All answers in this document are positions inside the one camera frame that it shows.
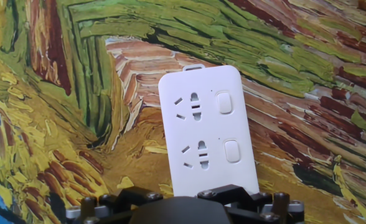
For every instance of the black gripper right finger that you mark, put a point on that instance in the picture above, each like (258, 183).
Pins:
(260, 208)

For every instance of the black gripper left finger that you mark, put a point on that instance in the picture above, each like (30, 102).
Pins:
(114, 207)

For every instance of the white four-button power strip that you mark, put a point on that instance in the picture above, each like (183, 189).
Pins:
(208, 133)

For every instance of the Van Gogh painting cloth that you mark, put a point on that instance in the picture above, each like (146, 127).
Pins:
(295, 77)

